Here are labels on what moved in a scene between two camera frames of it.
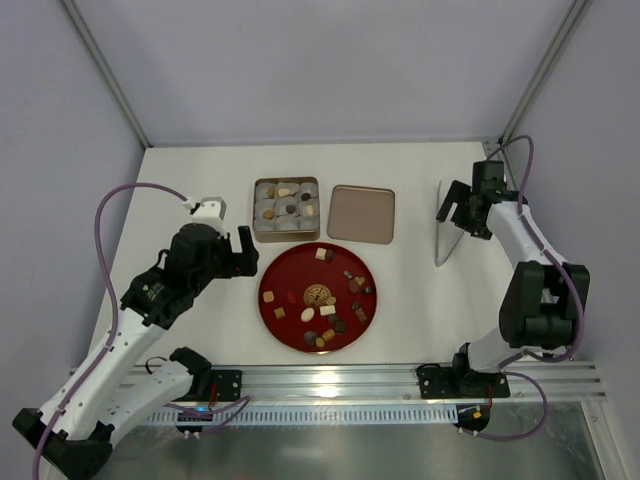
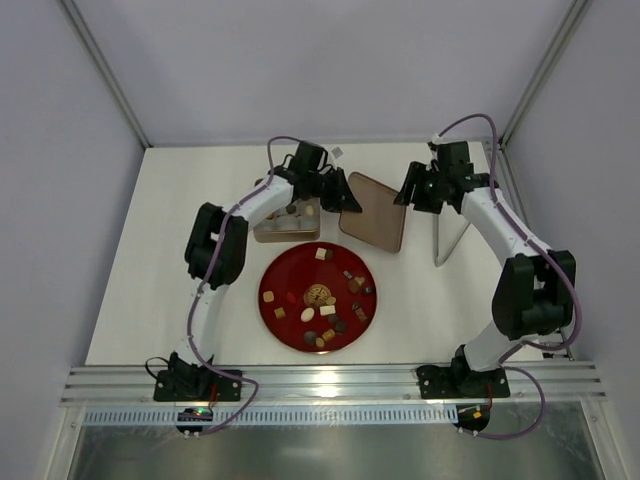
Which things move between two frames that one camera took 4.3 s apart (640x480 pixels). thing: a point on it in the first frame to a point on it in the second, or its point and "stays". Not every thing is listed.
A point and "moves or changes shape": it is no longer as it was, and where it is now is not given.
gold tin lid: x=361 y=214 moves or changes shape
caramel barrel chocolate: x=329 y=334 stays
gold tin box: x=286 y=209 stays
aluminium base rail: x=430 y=382 stays
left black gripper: x=235 y=255 to x=329 y=187
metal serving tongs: x=439 y=262 stays
